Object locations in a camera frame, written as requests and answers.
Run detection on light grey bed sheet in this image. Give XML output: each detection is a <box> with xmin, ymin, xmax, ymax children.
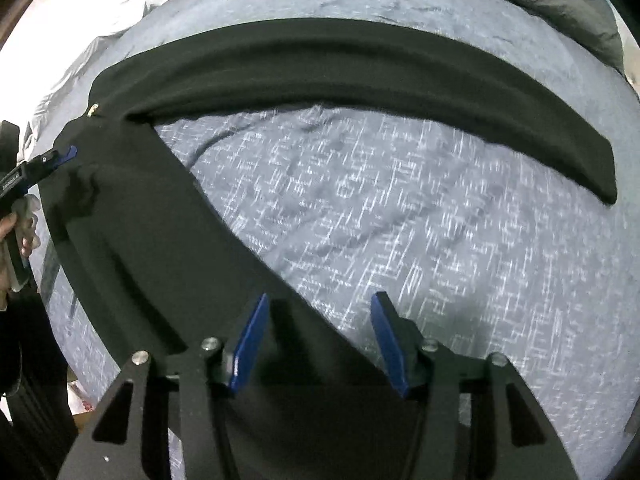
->
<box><xmin>22</xmin><ymin>0</ymin><xmax>171</xmax><ymax>146</ymax></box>

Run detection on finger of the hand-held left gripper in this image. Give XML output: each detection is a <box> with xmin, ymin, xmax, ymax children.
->
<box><xmin>42</xmin><ymin>145</ymin><xmax>78</xmax><ymax>167</ymax></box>

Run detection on blue patterned bedspread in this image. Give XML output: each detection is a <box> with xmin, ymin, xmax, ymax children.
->
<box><xmin>40</xmin><ymin>0</ymin><xmax>640</xmax><ymax>480</ymax></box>

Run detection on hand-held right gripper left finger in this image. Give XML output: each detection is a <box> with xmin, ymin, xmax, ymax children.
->
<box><xmin>57</xmin><ymin>292</ymin><xmax>271</xmax><ymax>480</ymax></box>

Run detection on person's left hand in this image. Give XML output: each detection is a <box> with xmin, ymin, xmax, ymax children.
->
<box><xmin>0</xmin><ymin>195</ymin><xmax>42</xmax><ymax>308</ymax></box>

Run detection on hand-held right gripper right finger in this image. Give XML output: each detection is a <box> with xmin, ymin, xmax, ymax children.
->
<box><xmin>370</xmin><ymin>291</ymin><xmax>581</xmax><ymax>480</ymax></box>

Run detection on black pants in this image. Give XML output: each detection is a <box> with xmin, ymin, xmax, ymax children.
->
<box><xmin>39</xmin><ymin>17</ymin><xmax>617</xmax><ymax>480</ymax></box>

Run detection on person's dark clothing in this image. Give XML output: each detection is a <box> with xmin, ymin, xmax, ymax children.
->
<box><xmin>0</xmin><ymin>290</ymin><xmax>78</xmax><ymax>480</ymax></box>

